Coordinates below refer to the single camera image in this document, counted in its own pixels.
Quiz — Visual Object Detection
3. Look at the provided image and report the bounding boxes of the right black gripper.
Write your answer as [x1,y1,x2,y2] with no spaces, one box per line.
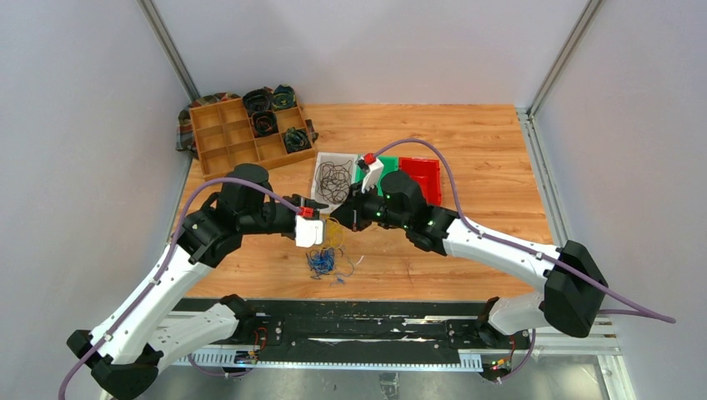
[328,180,409,233]

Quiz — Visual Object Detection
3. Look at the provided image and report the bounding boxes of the yellow wire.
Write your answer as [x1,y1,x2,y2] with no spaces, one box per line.
[323,216,346,253]

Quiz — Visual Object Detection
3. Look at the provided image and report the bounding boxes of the dark brown wire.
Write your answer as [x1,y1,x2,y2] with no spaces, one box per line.
[315,160,354,205]

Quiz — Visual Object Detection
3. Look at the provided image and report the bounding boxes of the blue yellow wires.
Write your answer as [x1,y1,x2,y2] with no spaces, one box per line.
[305,247,356,287]

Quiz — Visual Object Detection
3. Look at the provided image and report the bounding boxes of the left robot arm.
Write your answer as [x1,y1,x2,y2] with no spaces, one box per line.
[67,163,325,399]

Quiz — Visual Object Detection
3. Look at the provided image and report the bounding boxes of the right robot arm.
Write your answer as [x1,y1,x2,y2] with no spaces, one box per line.
[332,171,607,348]

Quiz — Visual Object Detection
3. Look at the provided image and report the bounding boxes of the white plastic bin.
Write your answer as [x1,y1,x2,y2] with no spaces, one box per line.
[310,152,358,214]

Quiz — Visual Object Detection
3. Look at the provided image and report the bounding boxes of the green plastic bin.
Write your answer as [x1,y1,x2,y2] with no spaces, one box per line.
[354,156,399,196]

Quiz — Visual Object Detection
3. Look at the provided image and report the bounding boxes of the rolled dark tie front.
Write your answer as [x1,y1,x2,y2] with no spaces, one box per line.
[283,127,312,154]

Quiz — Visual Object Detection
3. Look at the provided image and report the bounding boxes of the rolled dark tie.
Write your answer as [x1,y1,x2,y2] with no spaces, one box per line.
[251,111,278,138]
[242,87,273,117]
[283,127,312,154]

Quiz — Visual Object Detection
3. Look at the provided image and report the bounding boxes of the wooden compartment tray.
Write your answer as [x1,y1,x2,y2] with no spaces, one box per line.
[190,98,317,181]

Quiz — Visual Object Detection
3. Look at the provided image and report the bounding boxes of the red plastic bin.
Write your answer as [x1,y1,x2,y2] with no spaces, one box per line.
[399,157,442,206]

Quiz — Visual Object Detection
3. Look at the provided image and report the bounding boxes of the rolled dark tie middle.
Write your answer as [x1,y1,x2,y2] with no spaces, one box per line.
[251,111,278,138]

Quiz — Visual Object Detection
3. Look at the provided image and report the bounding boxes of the plaid cloth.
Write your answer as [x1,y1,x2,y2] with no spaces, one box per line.
[176,92,240,158]

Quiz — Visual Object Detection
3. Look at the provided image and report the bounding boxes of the rolled dark tie back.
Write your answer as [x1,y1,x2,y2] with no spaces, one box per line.
[242,87,273,117]

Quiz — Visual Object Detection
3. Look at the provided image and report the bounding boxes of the rolled green tie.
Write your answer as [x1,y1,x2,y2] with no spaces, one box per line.
[272,84,298,111]

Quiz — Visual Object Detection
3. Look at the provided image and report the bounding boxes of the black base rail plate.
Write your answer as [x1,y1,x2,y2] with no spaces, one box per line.
[176,297,592,367]

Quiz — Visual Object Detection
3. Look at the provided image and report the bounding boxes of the aluminium frame rail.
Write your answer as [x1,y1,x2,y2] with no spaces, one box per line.
[142,300,636,399]

